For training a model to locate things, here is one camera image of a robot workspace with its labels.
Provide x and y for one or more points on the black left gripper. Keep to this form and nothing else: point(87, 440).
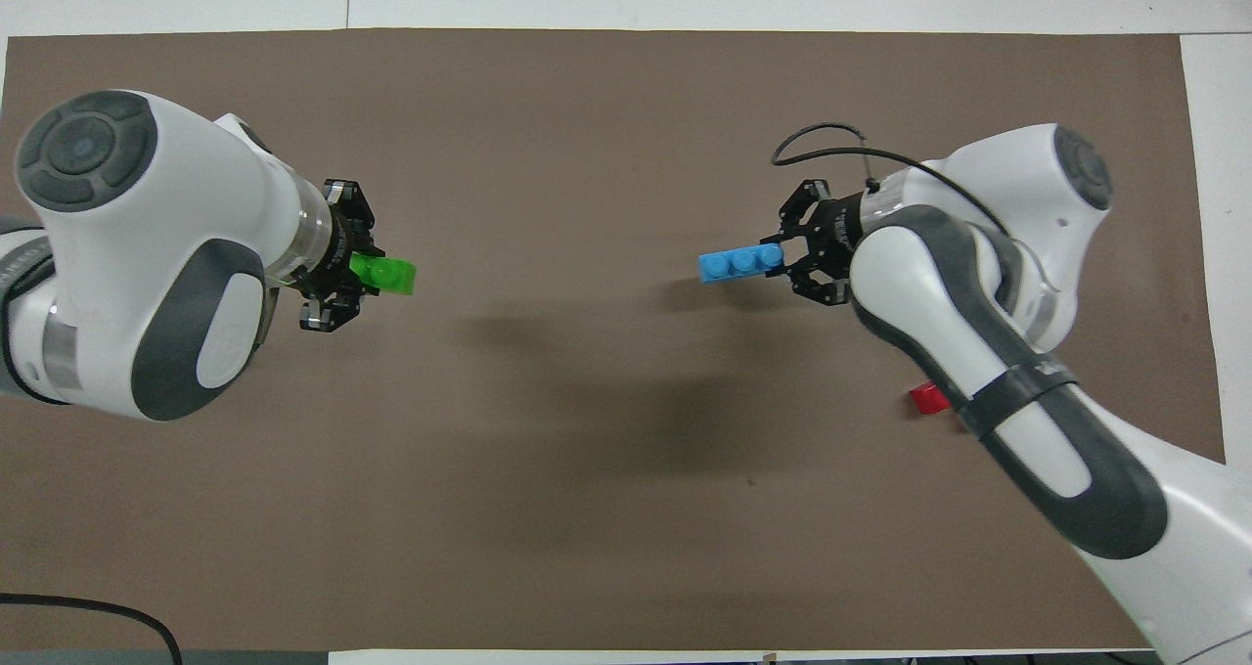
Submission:
point(342, 240)

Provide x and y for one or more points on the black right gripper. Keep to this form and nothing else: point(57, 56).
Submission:
point(841, 235)

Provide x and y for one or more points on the green two-stud block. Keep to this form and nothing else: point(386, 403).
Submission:
point(391, 275)

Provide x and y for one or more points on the blue three-stud block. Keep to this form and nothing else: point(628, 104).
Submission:
point(738, 265)

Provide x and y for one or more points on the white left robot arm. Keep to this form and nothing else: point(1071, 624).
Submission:
point(147, 254)

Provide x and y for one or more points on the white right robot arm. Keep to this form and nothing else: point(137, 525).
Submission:
point(939, 303)

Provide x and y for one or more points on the red one-stud block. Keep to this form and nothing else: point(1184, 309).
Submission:
point(929, 400)

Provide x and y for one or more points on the brown table mat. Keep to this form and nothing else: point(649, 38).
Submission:
point(587, 450)

